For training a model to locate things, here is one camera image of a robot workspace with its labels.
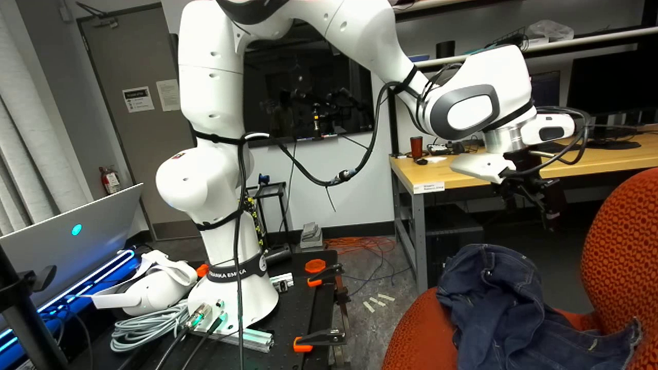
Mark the wooden desk with grey legs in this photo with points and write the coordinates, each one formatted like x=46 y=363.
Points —
x=412 y=183

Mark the orange black clamp upper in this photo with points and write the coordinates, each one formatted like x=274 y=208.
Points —
x=319 y=270

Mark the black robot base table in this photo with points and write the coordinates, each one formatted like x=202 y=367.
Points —
x=302 y=310

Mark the orange black clamp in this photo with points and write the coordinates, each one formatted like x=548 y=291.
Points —
x=319 y=270
x=305 y=343

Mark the orange black clamp lower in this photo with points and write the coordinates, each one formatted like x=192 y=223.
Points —
x=305 y=343

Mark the blue denim cloth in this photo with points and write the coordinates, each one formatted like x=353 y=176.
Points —
x=501 y=319

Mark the small red cylinder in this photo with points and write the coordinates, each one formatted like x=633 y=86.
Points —
x=416 y=147

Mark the grey door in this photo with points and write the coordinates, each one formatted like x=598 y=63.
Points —
x=135 y=61

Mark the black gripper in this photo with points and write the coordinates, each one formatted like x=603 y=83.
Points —
x=544 y=193

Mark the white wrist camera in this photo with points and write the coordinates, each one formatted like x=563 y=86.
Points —
x=548 y=128

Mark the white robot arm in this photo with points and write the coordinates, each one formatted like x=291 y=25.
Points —
x=489 y=94

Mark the silver laptop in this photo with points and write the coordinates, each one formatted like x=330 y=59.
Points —
x=75 y=241

